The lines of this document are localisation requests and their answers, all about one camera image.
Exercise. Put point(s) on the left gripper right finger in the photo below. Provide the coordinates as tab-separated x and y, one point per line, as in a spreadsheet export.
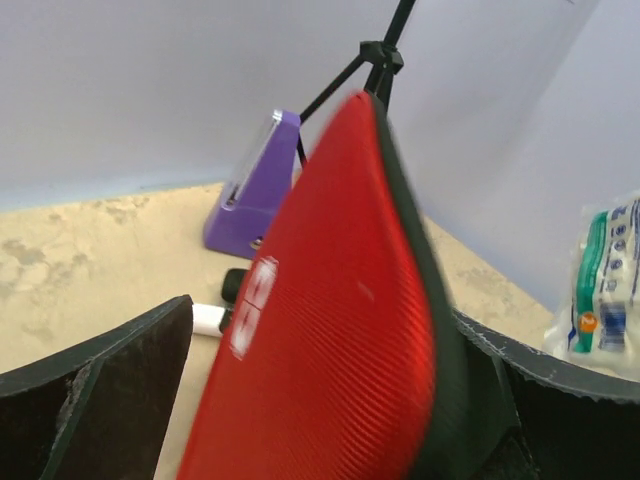
544	418

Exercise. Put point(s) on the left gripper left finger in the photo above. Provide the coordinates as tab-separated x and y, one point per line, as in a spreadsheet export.
101	408

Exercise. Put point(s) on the bandage packets pile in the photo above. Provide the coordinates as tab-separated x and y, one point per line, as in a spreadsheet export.
598	324

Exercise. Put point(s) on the red black medicine case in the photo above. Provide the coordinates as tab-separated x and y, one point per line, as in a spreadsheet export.
343	359

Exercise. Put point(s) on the purple metronome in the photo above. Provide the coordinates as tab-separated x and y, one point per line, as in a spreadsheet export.
250	199

